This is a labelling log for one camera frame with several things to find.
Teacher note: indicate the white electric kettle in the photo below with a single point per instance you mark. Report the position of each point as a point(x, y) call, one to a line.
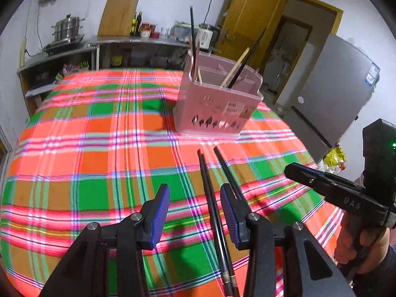
point(208, 37)

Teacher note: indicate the pale wooden stick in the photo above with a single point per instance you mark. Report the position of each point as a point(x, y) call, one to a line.
point(23, 52)

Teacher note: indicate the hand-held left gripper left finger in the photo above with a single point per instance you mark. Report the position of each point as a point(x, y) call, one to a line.
point(159, 216)

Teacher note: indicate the black chopstick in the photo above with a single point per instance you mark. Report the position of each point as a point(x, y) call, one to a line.
point(215, 222)
point(247, 58)
point(193, 37)
point(220, 222)
point(227, 173)

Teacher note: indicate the stainless steel steamer pot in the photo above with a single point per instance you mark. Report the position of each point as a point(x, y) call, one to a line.
point(68, 27)

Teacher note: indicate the yellow snack bag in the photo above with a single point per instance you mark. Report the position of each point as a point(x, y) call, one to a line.
point(334, 157)

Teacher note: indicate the yellow wooden door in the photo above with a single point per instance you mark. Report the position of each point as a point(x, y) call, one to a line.
point(250, 12)

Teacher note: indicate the grey kitchen appliance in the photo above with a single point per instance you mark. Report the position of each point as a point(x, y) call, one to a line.
point(182, 30)

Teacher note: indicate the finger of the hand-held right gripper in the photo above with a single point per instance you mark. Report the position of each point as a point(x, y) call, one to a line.
point(309, 176)

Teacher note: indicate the silver refrigerator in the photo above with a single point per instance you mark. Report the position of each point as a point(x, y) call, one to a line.
point(324, 92)

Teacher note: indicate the light wooden chopstick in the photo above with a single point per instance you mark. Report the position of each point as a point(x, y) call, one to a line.
point(200, 75)
point(236, 66)

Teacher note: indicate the wooden cutting board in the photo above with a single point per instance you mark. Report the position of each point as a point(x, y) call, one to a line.
point(119, 17)

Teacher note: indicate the colourful plaid tablecloth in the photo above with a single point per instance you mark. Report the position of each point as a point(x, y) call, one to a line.
point(92, 161)

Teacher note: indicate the person's right forearm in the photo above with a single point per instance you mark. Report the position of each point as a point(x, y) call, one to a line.
point(383, 280)

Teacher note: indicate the stainless steel counter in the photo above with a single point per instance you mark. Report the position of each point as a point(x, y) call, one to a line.
point(139, 40)

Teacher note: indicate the pink plastic utensil holder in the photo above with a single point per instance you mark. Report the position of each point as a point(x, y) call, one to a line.
point(210, 105)

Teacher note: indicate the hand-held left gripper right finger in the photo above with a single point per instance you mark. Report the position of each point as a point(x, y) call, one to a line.
point(230, 216)

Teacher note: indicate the yellow package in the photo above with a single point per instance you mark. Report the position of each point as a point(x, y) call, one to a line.
point(116, 61)

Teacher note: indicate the yellow wooden door frame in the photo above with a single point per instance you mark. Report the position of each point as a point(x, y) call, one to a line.
point(318, 4)

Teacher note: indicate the pink plastic bag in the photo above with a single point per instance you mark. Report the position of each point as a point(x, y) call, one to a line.
point(71, 69)

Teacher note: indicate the low steel shelf unit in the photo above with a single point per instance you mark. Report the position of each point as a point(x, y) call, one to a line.
point(46, 65)

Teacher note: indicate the black induction cooker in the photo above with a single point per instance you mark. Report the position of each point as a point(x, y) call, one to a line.
point(62, 45)

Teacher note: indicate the person's right hand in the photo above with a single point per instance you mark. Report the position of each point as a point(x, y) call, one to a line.
point(371, 244)

